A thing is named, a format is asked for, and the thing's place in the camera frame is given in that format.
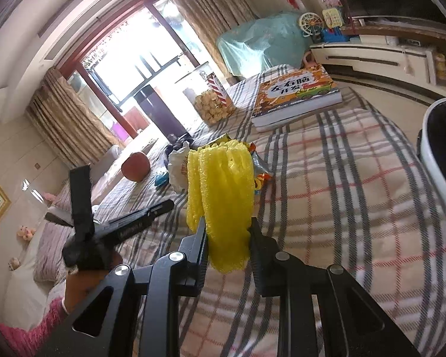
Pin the light sofa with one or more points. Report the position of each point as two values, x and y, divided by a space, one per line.
26 290

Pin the yellow toy phone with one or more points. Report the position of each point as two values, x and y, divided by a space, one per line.
331 16

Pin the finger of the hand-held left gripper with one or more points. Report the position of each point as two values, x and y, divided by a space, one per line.
81 200
133 223

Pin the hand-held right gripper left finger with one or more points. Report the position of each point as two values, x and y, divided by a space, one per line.
195 249

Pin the white wrapper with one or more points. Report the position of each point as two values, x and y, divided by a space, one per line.
176 169

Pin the blue plastic toy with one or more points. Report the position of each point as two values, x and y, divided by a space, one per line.
330 36

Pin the purple thermos bottle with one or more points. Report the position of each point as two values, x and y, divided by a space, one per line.
156 111

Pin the grey pillow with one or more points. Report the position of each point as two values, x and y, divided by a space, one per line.
109 160

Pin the thick orange picture book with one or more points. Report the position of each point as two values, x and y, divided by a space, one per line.
293 93

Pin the white bin with black bag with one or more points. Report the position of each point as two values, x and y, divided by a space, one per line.
433 145

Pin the yellow foam fruit net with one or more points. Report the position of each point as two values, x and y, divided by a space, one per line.
223 200

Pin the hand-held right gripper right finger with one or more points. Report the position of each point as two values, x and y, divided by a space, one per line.
258 241

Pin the white television cabinet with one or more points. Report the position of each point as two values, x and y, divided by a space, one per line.
368 55

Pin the colourful snack packet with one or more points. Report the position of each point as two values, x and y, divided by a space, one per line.
261 176

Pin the teal covered armchair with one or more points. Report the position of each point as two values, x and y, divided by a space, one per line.
260 41

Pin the yellow stacked containers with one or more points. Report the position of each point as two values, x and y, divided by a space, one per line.
440 68

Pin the person's left hand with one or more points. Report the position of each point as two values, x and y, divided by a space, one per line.
83 288

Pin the red framed glass door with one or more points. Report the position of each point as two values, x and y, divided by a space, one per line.
107 44

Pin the red apple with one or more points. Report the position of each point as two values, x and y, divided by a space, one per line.
135 167

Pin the small blue wrapper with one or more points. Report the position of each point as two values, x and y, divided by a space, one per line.
161 179

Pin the pink plush toy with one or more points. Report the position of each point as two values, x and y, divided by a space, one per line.
25 232

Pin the clear cookie jar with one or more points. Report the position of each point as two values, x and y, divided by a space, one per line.
213 108

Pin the beige patterned curtain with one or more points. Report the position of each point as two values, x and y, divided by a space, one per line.
67 119
204 3

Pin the pink striped pillow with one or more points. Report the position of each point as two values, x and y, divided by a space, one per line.
54 254

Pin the toy ferris wheel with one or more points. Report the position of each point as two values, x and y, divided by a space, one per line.
310 24

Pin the pink fluffy blanket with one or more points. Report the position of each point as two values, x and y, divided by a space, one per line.
33 334

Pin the pink toy kettlebell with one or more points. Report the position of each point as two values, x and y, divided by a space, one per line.
309 62

